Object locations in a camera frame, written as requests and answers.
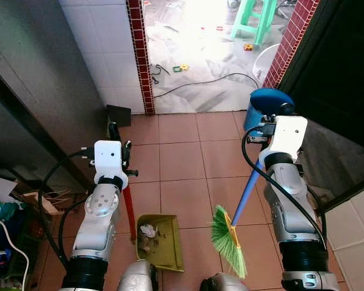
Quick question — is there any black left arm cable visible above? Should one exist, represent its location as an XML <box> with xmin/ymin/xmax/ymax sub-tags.
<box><xmin>36</xmin><ymin>145</ymin><xmax>98</xmax><ymax>270</ymax></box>

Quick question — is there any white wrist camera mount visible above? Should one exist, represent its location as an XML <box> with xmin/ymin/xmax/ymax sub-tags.
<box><xmin>259</xmin><ymin>115</ymin><xmax>308</xmax><ymax>170</ymax></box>
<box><xmin>92</xmin><ymin>141</ymin><xmax>123</xmax><ymax>186</ymax></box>

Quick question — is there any black wedge-shaped box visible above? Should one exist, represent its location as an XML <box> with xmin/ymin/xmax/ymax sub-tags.
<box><xmin>106</xmin><ymin>104</ymin><xmax>132</xmax><ymax>128</ymax></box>

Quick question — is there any thin black floor cable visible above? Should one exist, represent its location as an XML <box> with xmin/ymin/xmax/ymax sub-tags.
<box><xmin>153</xmin><ymin>73</ymin><xmax>261</xmax><ymax>99</ymax></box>

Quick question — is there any teal plastic bag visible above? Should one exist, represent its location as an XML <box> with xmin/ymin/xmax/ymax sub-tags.
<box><xmin>0</xmin><ymin>200</ymin><xmax>19</xmax><ymax>234</ymax></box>

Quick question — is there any yellow dustpan with red handle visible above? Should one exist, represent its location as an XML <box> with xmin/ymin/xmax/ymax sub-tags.
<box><xmin>107</xmin><ymin>121</ymin><xmax>184</xmax><ymax>272</ymax></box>

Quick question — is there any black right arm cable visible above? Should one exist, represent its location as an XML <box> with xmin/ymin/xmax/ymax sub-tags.
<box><xmin>241</xmin><ymin>124</ymin><xmax>328</xmax><ymax>243</ymax></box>

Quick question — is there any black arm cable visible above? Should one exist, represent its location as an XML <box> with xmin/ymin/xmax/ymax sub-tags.
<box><xmin>241</xmin><ymin>124</ymin><xmax>328</xmax><ymax>243</ymax></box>
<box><xmin>36</xmin><ymin>145</ymin><xmax>98</xmax><ymax>270</ymax></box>

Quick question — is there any green plastic stool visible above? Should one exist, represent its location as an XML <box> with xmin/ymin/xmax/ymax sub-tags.
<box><xmin>231</xmin><ymin>0</ymin><xmax>278</xmax><ymax>46</ymax></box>

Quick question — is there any white crumpled paper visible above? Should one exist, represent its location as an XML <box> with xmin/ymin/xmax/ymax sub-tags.
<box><xmin>140</xmin><ymin>223</ymin><xmax>158</xmax><ymax>238</ymax></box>

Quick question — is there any silver robot leg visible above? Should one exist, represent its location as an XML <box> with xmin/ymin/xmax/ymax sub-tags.
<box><xmin>200</xmin><ymin>273</ymin><xmax>249</xmax><ymax>291</ymax></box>
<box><xmin>116</xmin><ymin>259</ymin><xmax>160</xmax><ymax>291</ymax></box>

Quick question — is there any white cord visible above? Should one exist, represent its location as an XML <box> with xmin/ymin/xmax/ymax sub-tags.
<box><xmin>0</xmin><ymin>213</ymin><xmax>31</xmax><ymax>291</ymax></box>

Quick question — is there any white plastic basin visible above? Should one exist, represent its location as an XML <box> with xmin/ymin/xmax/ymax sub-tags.
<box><xmin>252</xmin><ymin>44</ymin><xmax>281</xmax><ymax>78</ymax></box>

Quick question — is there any silver left robot leg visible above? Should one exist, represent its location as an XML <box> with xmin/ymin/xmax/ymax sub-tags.
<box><xmin>116</xmin><ymin>259</ymin><xmax>160</xmax><ymax>291</ymax></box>

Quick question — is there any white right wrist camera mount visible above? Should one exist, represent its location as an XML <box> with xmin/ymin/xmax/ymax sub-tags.
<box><xmin>259</xmin><ymin>115</ymin><xmax>308</xmax><ymax>170</ymax></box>

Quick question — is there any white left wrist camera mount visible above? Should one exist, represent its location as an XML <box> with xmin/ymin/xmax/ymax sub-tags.
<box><xmin>92</xmin><ymin>141</ymin><xmax>123</xmax><ymax>186</ymax></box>

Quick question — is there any dark panelled door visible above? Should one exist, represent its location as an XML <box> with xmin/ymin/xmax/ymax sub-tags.
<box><xmin>279</xmin><ymin>0</ymin><xmax>364</xmax><ymax>131</ymax></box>

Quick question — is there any tangled black string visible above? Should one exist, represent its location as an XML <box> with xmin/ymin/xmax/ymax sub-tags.
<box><xmin>149</xmin><ymin>64</ymin><xmax>170</xmax><ymax>84</ymax></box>

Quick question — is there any blue-handled green broom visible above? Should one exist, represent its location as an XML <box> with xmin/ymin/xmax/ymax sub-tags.
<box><xmin>210</xmin><ymin>161</ymin><xmax>266</xmax><ymax>279</ymax></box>

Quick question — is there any blue plastic bucket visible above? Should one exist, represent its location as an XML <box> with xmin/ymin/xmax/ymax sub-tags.
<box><xmin>244</xmin><ymin>88</ymin><xmax>296</xmax><ymax>133</ymax></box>

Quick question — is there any silver right robot leg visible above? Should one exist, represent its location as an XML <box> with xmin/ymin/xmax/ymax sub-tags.
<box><xmin>200</xmin><ymin>273</ymin><xmax>249</xmax><ymax>291</ymax></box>

